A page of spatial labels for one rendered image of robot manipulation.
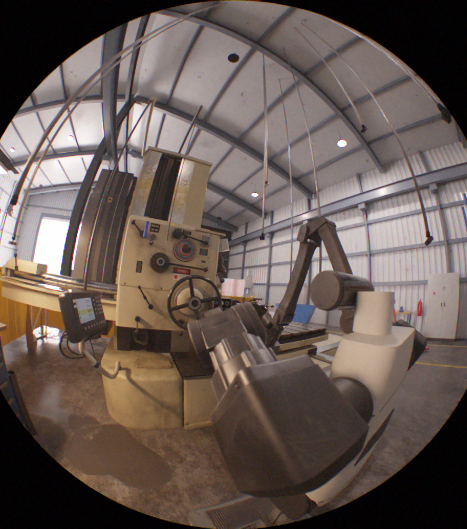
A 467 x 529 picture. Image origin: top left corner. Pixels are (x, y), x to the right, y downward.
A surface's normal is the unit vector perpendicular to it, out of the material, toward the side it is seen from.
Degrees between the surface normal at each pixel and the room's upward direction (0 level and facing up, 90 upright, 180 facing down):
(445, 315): 90
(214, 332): 41
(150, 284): 90
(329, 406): 30
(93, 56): 169
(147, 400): 90
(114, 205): 90
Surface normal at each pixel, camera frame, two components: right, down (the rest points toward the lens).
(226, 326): -0.17, -0.85
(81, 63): 0.08, 1.00
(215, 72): -0.25, 0.94
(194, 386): 0.48, -0.07
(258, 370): 0.30, -0.89
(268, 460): -0.89, -0.14
